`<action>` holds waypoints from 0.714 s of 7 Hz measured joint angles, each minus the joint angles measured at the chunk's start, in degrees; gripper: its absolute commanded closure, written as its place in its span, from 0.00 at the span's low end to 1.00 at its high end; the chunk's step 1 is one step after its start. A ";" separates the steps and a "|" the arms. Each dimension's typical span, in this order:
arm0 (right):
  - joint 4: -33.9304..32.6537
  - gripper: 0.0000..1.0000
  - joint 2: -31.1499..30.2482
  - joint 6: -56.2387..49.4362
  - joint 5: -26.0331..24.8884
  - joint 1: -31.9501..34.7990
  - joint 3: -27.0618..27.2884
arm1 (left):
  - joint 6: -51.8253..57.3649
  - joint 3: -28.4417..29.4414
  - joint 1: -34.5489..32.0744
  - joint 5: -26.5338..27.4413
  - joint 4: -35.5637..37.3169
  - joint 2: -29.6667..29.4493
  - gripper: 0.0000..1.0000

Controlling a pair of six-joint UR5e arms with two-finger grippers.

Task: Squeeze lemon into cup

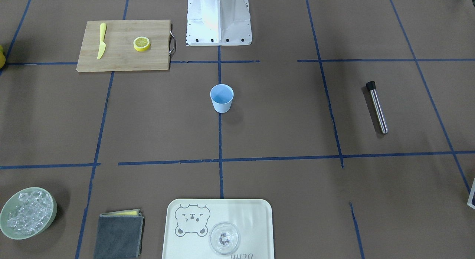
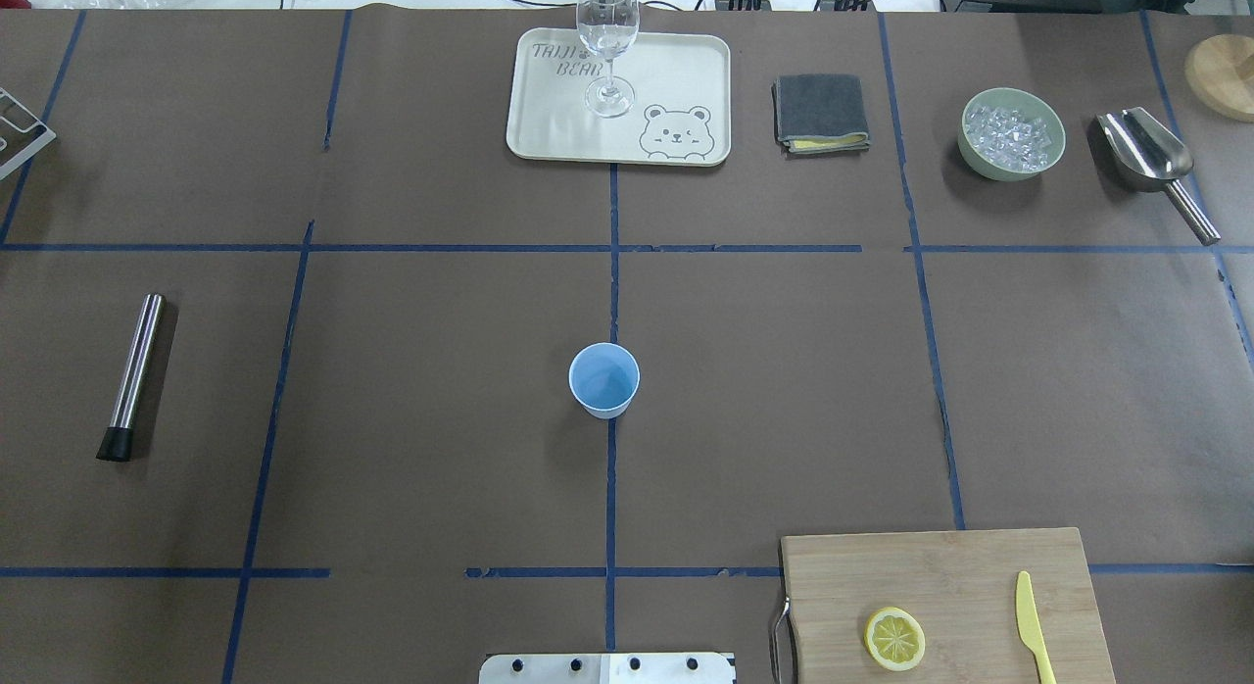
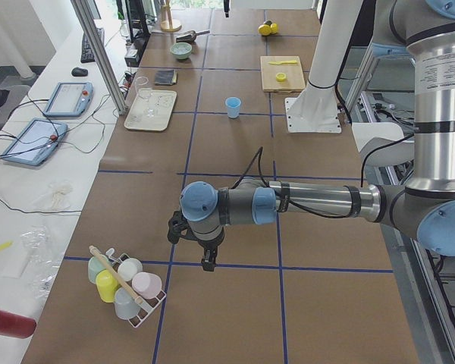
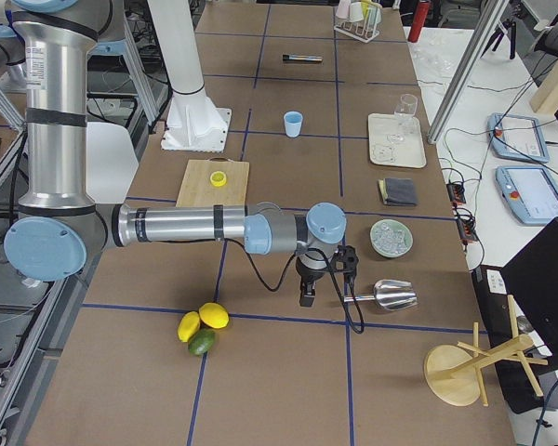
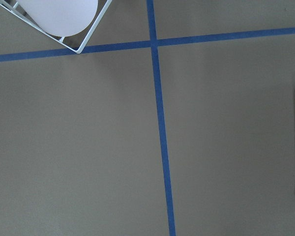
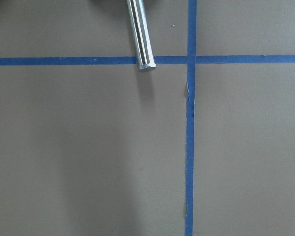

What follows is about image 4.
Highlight bamboo cutting board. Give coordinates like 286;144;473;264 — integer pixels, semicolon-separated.
176;160;249;207

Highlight yellow lemon upper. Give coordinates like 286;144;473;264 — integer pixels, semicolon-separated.
198;302;230;329

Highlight cream bear tray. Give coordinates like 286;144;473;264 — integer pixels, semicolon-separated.
367;113;427;168

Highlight grey folded cloth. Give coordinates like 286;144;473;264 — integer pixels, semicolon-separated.
379;177;418;206

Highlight far blue teach pendant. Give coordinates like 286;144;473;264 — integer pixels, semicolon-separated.
486;112;550;163

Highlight near blue teach pendant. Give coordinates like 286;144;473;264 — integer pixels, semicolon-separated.
495;166;558;226

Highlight black laptop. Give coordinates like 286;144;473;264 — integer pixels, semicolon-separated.
472;217;558;409

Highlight clear wine glass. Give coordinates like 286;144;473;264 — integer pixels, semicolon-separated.
388;93;419;143

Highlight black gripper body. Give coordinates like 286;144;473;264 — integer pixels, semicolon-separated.
296;258;326;295

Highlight green lime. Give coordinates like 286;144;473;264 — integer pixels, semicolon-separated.
188;328;217;356

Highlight steel muddler black tip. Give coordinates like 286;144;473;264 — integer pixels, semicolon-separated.
282;54;324;64

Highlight blue teach pendant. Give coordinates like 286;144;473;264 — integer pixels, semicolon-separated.
486;112;550;163
495;166;558;226

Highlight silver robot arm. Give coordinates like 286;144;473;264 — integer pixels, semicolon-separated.
4;1;347;307

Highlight red bottle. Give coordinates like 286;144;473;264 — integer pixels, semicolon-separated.
407;0;431;43

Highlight wooden cup tree stand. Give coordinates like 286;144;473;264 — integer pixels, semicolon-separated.
423;295;548;407

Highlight yellow lemon slice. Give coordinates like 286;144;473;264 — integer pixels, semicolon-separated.
209;171;228;188

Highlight yellow lemon left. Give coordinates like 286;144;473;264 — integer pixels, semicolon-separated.
177;311;201;343

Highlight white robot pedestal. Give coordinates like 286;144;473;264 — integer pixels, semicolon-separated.
148;0;232;153

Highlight aluminium frame post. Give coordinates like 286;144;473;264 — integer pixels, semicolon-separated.
427;0;510;144

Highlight steel ice scoop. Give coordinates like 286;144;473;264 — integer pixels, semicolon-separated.
344;279;418;312

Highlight light blue plastic cup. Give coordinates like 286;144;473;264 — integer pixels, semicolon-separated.
284;111;303;138

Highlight green bowl of ice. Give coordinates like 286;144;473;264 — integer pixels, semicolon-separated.
369;219;413;258

